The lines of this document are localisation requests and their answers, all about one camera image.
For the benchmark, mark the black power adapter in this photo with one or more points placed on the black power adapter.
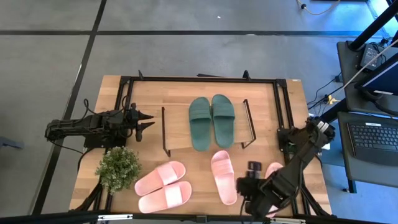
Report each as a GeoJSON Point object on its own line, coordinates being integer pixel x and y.
{"type": "Point", "coordinates": [369, 56]}

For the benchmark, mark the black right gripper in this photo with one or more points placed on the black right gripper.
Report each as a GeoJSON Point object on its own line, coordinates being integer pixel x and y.
{"type": "Point", "coordinates": [253, 193]}

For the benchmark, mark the wooden shelf with black legs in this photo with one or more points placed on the wooden shelf with black legs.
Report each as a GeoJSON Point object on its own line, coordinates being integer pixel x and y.
{"type": "Point", "coordinates": [177, 124]}

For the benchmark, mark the white paper sheet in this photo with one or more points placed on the white paper sheet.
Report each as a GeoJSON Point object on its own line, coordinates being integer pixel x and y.
{"type": "Point", "coordinates": [327, 144]}

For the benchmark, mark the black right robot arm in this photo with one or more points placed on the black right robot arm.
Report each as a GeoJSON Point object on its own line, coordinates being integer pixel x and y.
{"type": "Point", "coordinates": [298, 155]}

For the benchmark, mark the small green artificial plant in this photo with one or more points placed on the small green artificial plant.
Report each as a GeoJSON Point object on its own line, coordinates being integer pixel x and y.
{"type": "Point", "coordinates": [118, 169]}

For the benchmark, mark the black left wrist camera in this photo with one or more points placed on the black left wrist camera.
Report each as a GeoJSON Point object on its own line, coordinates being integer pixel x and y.
{"type": "Point", "coordinates": [133, 109]}

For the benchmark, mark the black horizontal rig bar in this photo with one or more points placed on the black horizontal rig bar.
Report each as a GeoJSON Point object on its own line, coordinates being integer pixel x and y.
{"type": "Point", "coordinates": [46, 217]}

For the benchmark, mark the pink foam slide sandal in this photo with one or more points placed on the pink foam slide sandal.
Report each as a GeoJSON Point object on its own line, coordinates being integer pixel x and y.
{"type": "Point", "coordinates": [160, 177]}
{"type": "Point", "coordinates": [224, 177]}
{"type": "Point", "coordinates": [273, 169]}
{"type": "Point", "coordinates": [164, 197]}

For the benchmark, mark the black metal table frame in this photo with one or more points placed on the black metal table frame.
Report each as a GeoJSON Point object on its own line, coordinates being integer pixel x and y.
{"type": "Point", "coordinates": [202, 79]}

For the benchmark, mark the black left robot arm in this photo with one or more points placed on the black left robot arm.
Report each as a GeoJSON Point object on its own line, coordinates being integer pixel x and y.
{"type": "Point", "coordinates": [77, 124]}

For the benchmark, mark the dark grey desk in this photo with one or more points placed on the dark grey desk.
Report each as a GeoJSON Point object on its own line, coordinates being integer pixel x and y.
{"type": "Point", "coordinates": [367, 175]}
{"type": "Point", "coordinates": [348, 87]}

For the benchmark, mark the black laptop keyboard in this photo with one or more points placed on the black laptop keyboard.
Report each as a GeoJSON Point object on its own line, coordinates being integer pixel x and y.
{"type": "Point", "coordinates": [373, 140]}

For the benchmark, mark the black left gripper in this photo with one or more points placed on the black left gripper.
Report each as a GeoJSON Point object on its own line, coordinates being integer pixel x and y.
{"type": "Point", "coordinates": [130, 123]}

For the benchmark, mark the grey blue chair leg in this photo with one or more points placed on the grey blue chair leg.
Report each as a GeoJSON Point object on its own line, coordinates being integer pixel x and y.
{"type": "Point", "coordinates": [11, 143]}

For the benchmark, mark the dark monitor screen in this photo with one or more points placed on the dark monitor screen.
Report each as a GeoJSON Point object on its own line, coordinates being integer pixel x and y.
{"type": "Point", "coordinates": [384, 77]}

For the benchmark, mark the black diagonal pole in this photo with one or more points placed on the black diagonal pole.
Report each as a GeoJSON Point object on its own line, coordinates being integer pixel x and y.
{"type": "Point", "coordinates": [373, 26]}

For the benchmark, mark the green foam slide sandal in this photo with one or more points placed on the green foam slide sandal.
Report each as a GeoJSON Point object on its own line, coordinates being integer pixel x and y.
{"type": "Point", "coordinates": [200, 124]}
{"type": "Point", "coordinates": [223, 121]}

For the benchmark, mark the silver metal bracket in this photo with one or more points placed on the silver metal bracket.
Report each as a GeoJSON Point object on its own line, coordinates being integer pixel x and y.
{"type": "Point", "coordinates": [287, 221]}
{"type": "Point", "coordinates": [115, 217]}

